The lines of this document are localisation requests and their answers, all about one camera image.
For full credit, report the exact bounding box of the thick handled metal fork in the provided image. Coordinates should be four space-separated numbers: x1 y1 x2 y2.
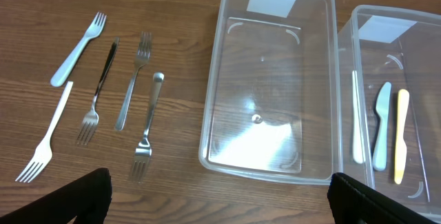
129 72 165 183

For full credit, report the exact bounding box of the dark handled metal fork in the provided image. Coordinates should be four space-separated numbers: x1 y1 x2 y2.
76 37 120 145

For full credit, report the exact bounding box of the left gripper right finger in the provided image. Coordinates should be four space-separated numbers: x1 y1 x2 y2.
327 172 435 224

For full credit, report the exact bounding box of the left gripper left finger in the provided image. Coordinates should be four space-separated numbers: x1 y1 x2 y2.
1 167 112 224

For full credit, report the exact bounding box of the light blue plastic fork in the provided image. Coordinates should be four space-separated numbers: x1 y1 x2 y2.
50 12 107 87

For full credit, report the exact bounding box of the yellow plastic knife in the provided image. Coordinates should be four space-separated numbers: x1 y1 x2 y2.
393 89 410 185

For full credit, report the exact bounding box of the white plastic knife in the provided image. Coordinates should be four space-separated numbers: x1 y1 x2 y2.
351 70 365 164

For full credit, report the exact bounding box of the clear plastic container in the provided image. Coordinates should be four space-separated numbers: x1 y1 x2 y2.
198 0 342 185
338 5 440 222

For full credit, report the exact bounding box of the upright metal fork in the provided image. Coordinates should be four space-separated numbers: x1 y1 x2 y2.
114 32 152 131

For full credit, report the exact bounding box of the right clear plastic container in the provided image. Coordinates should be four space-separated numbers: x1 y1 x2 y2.
338 5 440 222

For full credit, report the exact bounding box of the left clear plastic container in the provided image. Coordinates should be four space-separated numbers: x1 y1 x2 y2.
198 0 342 185

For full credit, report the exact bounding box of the white plastic fork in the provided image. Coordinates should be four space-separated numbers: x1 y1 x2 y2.
15 81 74 183

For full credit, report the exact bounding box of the light blue plastic knife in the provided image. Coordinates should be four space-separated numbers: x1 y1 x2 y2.
372 82 392 171

